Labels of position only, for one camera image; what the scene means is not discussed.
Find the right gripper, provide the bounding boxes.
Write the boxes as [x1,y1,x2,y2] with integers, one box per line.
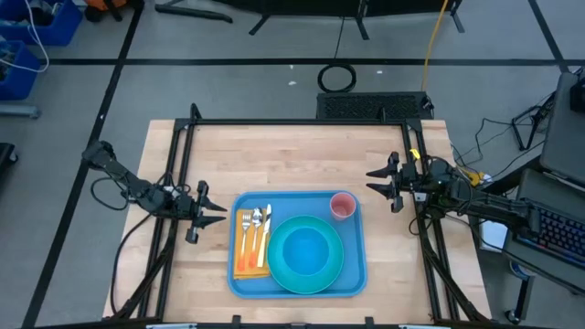
[365,152,420,215]

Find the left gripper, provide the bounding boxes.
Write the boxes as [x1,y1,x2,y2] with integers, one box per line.
[175,180,229,245]

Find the fork with orange handle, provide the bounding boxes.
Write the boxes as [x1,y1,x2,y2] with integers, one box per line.
[236,212,253,272]

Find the pink paper cup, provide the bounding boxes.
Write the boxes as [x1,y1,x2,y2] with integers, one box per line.
[329,192,357,222]

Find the spoon with orange handle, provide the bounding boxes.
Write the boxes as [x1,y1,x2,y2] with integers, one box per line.
[249,207,264,270]

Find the knife with cream handle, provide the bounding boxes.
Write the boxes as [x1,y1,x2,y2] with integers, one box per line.
[257,203,273,269]

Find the yellow cloth napkin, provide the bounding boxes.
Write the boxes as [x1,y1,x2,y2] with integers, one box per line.
[233,208,271,281]

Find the teal plate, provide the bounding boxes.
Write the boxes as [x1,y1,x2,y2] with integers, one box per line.
[267,215,345,295]

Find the blue plastic tray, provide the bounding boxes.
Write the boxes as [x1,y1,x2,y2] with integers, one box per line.
[227,190,368,300]

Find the yellow and white connector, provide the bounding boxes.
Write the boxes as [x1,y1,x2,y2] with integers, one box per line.
[463,167,494,186]

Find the white box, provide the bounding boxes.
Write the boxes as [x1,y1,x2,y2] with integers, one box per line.
[479,218,509,253]

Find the black backlit keyboard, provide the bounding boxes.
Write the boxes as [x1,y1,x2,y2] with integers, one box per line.
[525,205,585,271]

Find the grey closed laptop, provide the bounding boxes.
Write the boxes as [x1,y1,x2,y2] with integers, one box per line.
[538,70,585,186]

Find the black backdrop partition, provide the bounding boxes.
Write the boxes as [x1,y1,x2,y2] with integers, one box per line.
[214,0,466,42]

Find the black stand leg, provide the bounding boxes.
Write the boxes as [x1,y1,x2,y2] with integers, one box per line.
[154,3,234,24]

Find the grey metal bar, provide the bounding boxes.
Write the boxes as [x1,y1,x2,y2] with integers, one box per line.
[0,103,41,119]

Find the blue storage bin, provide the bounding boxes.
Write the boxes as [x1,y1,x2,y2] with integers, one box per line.
[0,0,84,47]
[0,39,42,101]

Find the orange and black bag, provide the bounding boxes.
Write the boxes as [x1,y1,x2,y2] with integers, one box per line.
[84,0,138,13]

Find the black aluminium table frame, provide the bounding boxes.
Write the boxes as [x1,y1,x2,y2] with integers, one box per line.
[109,102,493,326]

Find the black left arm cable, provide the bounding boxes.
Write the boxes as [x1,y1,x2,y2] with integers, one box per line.
[109,212,154,316]

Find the coiled black cable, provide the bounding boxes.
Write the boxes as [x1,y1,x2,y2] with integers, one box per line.
[317,62,358,94]

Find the yellow hanging cable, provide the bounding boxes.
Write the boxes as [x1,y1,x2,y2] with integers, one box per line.
[420,0,452,92]

